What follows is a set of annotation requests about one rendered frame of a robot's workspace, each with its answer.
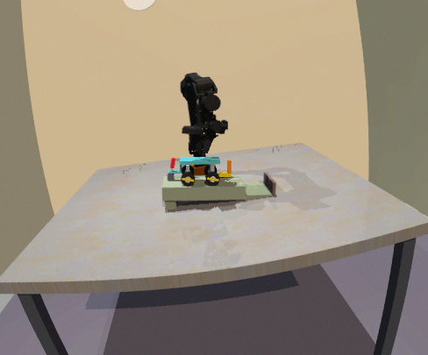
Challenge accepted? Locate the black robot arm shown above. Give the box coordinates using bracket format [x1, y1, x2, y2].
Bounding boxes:
[180, 73, 228, 157]

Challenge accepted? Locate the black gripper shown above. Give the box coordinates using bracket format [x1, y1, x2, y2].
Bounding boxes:
[182, 110, 218, 154]

